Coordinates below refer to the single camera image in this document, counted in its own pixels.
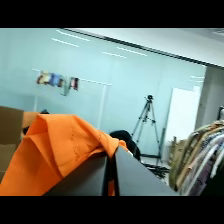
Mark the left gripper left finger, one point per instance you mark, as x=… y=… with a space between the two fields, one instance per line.
x=86 y=178

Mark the black garment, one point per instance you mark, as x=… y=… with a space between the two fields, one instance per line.
x=128 y=140

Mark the brown cardboard box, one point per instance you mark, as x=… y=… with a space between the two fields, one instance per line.
x=10 y=133

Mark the rack of hanging clothes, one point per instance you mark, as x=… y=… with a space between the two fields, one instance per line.
x=200 y=160

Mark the white clothes rail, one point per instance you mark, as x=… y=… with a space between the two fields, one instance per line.
x=76 y=83

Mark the grey camera tripod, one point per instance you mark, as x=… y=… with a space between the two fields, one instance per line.
x=146 y=116

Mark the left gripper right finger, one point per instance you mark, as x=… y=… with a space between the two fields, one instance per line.
x=136 y=178

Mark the orange garment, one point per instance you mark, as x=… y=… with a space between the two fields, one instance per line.
x=56 y=150

